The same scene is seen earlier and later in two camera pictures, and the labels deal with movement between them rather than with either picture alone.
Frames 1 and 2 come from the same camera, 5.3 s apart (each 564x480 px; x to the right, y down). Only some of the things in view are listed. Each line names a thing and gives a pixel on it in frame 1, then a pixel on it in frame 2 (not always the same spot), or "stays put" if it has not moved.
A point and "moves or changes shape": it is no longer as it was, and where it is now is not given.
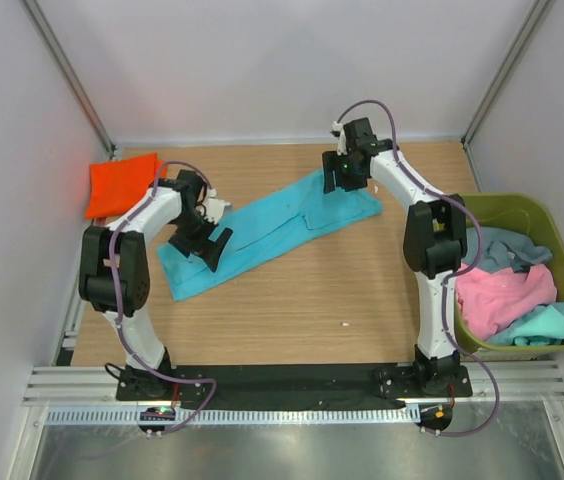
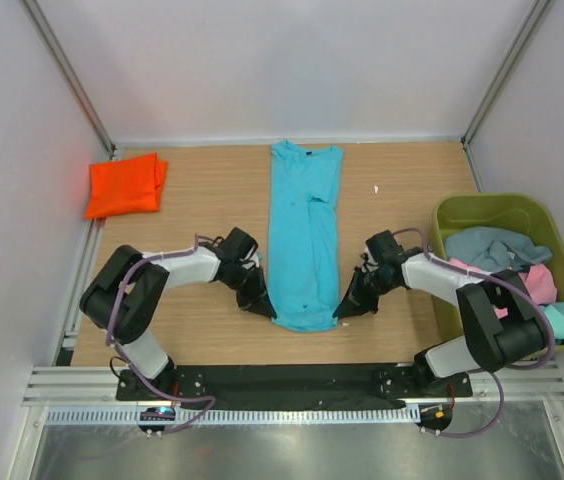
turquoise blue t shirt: [283, 213] moves or changes shape
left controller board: [158, 413] stays put
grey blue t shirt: [501, 248] stays put
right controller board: [436, 416] stays put
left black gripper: [188, 247] → [259, 299]
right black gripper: [331, 161] → [355, 302]
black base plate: [294, 386] stays put
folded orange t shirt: [117, 184] stays put
